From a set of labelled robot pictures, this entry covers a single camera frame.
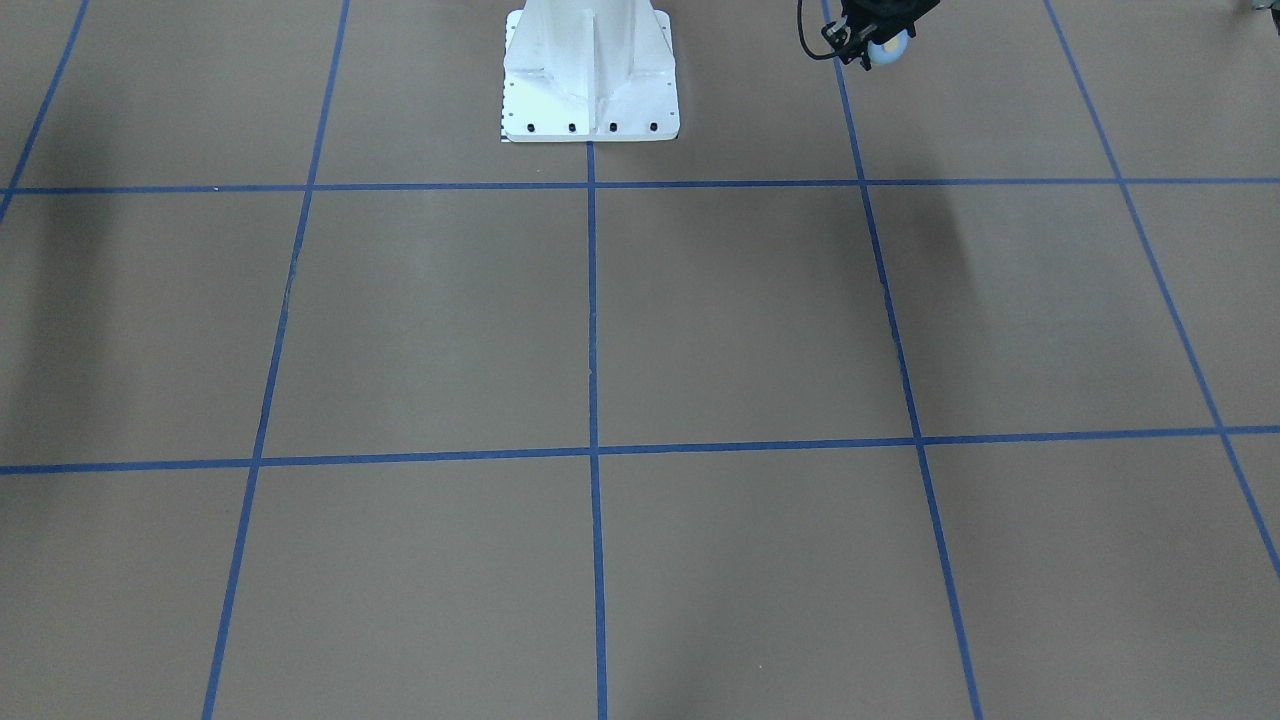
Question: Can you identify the blue white call bell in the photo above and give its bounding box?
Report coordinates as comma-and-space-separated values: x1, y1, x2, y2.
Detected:
865, 33, 910, 68

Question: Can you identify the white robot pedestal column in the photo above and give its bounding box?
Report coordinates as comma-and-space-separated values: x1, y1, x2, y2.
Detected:
500, 1, 681, 143

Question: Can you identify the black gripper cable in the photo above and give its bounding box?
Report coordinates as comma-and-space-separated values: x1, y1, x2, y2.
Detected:
797, 0, 846, 61

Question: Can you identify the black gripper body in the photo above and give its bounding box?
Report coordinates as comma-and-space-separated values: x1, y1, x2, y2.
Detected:
841, 1, 940, 31

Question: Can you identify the brown paper table cover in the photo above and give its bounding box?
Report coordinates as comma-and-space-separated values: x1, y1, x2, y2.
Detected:
3, 1, 1277, 719

